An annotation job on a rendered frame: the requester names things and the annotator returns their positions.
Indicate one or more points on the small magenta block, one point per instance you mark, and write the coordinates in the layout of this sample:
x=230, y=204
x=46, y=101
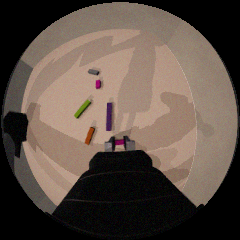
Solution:
x=119, y=142
x=98, y=84

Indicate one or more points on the lime green rod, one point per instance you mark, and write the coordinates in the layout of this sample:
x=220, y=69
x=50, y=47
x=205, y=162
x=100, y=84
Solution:
x=82, y=109

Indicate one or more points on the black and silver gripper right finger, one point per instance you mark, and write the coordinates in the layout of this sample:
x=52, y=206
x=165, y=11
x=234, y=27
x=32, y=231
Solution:
x=130, y=144

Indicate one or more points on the grey rod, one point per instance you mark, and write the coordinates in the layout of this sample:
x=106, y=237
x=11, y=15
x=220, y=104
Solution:
x=94, y=72

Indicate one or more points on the purple rod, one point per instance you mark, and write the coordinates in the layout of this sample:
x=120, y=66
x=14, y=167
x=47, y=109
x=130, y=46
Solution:
x=108, y=116

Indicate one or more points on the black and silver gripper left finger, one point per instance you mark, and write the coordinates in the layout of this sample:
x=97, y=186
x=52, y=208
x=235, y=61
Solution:
x=109, y=146

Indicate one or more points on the orange rod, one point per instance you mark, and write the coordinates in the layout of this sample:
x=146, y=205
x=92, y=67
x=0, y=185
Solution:
x=89, y=135

